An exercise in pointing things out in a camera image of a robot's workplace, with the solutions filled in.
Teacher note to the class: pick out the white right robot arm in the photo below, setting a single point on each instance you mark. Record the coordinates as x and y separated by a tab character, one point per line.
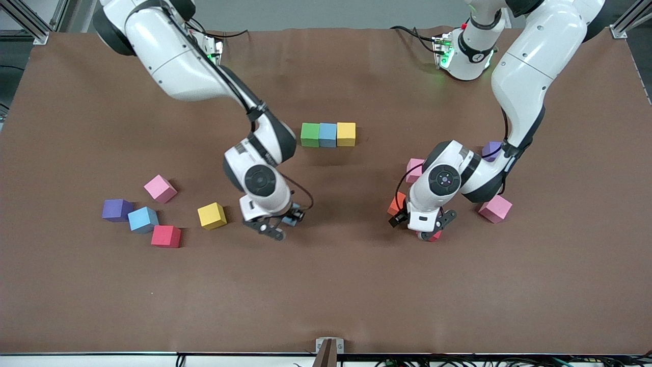
178	61

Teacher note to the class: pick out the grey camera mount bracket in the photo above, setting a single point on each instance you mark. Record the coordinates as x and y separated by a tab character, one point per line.
328	357

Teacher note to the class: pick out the yellow foam cube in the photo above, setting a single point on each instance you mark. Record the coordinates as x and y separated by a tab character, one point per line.
346	134
212	215

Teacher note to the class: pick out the orange foam cube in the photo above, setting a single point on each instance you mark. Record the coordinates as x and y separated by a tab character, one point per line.
396	204

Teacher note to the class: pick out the blue foam cube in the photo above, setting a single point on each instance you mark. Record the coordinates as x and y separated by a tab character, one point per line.
328	135
142	219
291	220

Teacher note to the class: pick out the green foam cube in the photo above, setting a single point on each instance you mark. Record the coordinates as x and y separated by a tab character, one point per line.
309	135

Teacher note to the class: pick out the red foam cube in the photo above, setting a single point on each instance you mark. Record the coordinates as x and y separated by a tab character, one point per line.
166	236
435	236

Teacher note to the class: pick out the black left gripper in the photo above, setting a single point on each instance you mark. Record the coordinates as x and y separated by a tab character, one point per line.
398	219

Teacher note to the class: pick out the white table front rail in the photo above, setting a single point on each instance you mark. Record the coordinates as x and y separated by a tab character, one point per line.
76	361

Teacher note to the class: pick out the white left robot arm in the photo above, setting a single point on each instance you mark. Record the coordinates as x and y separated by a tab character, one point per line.
530	66

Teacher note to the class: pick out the brown table cover sheet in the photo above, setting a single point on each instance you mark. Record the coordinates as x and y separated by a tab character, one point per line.
326	285

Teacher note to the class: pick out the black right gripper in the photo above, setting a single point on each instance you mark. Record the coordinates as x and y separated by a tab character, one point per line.
291	216

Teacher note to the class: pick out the pink foam cube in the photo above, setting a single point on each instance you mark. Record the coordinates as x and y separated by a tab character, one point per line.
160	189
496	210
413	171

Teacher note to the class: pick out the purple foam cube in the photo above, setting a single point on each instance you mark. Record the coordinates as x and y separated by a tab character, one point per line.
117	210
491	150

